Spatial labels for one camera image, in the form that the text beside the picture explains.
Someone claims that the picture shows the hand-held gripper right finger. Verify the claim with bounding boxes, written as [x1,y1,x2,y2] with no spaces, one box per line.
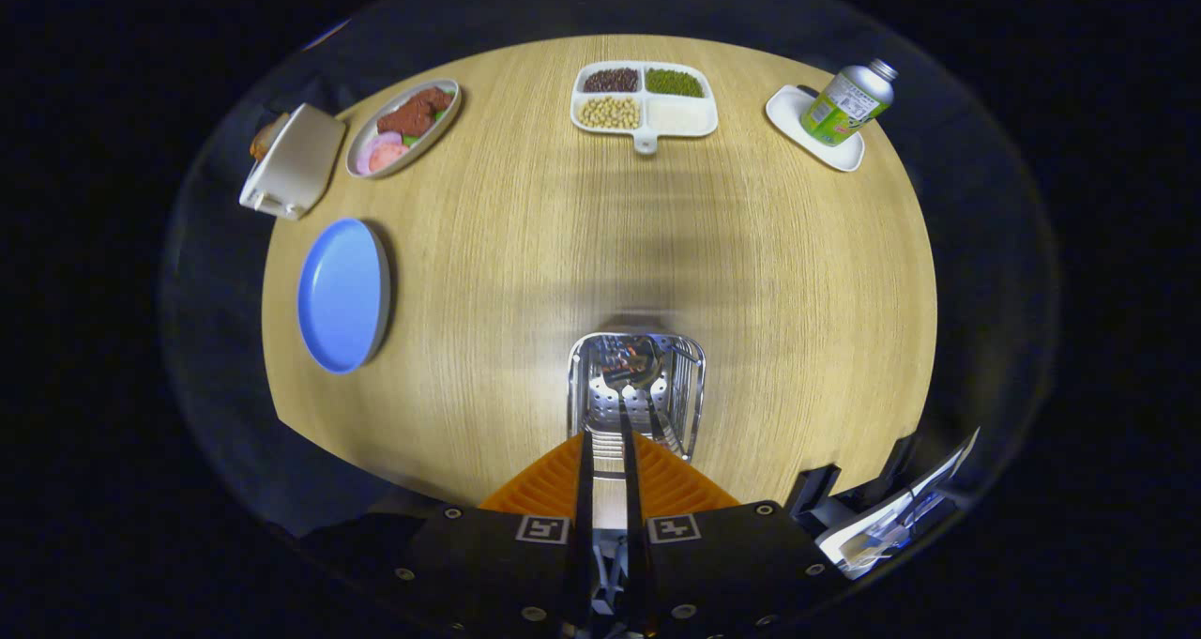
[622,431,850,639]

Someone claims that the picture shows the spoon with red checked handle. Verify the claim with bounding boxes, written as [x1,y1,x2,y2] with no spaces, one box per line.
[610,337,678,452]

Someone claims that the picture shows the small white saucer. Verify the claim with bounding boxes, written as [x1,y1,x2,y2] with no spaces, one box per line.
[765,84,865,173]

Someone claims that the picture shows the pile of green beans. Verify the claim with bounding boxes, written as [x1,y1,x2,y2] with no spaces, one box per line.
[645,68,705,98]

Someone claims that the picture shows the green label metal bottle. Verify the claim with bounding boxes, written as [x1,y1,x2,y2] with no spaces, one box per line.
[800,57,899,147]

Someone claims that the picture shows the white oval plate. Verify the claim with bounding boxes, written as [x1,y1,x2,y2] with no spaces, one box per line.
[345,78,463,180]

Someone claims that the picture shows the toasted bread slice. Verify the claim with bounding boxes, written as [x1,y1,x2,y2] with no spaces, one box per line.
[250,114,287,161]

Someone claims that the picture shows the metal wire cutlery basket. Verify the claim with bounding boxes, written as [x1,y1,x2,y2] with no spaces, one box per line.
[567,331,707,464]

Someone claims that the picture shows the blue round plate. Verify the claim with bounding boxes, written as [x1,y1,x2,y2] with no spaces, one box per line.
[296,218,392,375]

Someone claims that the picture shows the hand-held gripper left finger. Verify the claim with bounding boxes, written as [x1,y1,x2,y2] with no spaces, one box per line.
[399,431,597,639]

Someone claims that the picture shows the brown steak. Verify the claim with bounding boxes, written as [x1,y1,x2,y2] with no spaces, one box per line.
[377,86,454,138]

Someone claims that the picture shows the white toaster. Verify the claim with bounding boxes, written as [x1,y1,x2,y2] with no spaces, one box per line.
[238,103,347,221]

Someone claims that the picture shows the white divided dish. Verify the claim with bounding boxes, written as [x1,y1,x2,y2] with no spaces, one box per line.
[570,60,720,157]

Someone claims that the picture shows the pile of yellow soybeans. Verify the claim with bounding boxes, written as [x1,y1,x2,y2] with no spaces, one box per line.
[577,96,642,130]

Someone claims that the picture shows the green lettuce leaf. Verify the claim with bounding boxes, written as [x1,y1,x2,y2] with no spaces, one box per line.
[402,109,448,148]

